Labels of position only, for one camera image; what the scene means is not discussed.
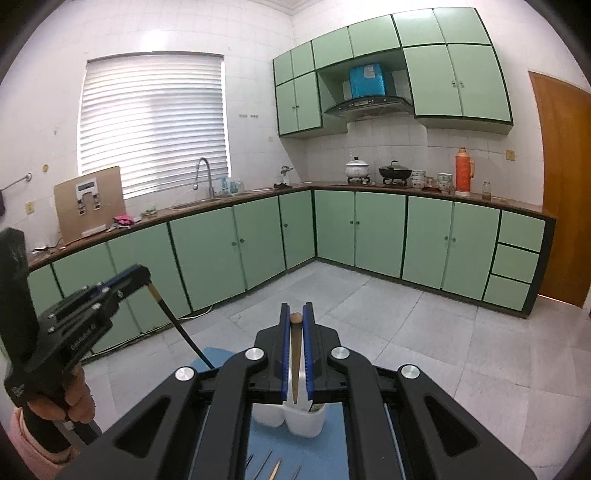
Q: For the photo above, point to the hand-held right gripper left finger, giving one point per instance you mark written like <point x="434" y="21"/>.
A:
<point x="286" y="360"/>

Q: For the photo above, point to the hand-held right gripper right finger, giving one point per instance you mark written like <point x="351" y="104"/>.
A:
<point x="308" y="360"/>

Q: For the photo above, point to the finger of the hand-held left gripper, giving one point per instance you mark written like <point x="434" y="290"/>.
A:
<point x="131" y="287"/>
<point x="115" y="279"/>

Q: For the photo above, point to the wooden chopstick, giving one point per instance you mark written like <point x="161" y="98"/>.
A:
<point x="276" y="470"/>
<point x="295" y="360"/>

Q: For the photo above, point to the white two-compartment utensil holder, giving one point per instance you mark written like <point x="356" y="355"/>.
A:
<point x="304" y="422"/>

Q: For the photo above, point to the person's left forearm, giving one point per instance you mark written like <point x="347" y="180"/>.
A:
<point x="32" y="457"/>

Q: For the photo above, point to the person's left hand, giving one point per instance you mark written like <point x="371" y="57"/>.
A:
<point x="76" y="399"/>

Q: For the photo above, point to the pink cloth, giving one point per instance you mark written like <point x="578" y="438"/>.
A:
<point x="123" y="220"/>

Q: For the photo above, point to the brown cardboard box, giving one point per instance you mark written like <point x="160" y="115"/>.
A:
<point x="64" y="217"/>

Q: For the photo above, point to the blue table mat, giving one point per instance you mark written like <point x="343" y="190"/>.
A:
<point x="332" y="452"/>

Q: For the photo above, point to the metal kitchen faucet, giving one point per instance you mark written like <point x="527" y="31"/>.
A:
<point x="210" y="177"/>

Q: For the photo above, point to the sink-side bottles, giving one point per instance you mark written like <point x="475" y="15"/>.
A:
<point x="232" y="186"/>

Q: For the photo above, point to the green base cabinets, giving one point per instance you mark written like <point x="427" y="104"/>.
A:
<point x="378" y="235"/>

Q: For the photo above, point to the white window blind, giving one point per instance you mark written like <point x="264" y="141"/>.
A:
<point x="152" y="129"/>

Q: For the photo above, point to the white cooking pot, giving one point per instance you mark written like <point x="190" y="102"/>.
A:
<point x="356" y="170"/>

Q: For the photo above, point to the black wok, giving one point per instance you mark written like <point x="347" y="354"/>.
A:
<point x="395" y="173"/>

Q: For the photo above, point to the stack of bowls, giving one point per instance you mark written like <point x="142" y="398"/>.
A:
<point x="418" y="179"/>

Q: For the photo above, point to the patterned ceramic cup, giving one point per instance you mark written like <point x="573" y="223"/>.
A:
<point x="444" y="182"/>

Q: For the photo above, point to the orange thermos flask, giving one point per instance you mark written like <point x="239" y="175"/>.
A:
<point x="463" y="173"/>

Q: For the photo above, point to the small glass jar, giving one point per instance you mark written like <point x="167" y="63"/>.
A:
<point x="486" y="190"/>

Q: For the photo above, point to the black range hood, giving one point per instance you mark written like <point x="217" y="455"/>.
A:
<point x="369" y="107"/>

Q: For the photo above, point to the blue box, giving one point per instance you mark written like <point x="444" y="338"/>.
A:
<point x="367" y="81"/>

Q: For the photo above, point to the wooden door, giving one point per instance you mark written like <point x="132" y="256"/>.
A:
<point x="563" y="184"/>

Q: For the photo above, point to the metal towel rail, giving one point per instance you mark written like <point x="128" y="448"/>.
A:
<point x="18" y="181"/>

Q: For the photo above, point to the green wall cabinets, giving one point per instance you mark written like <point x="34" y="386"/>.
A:
<point x="461" y="83"/>

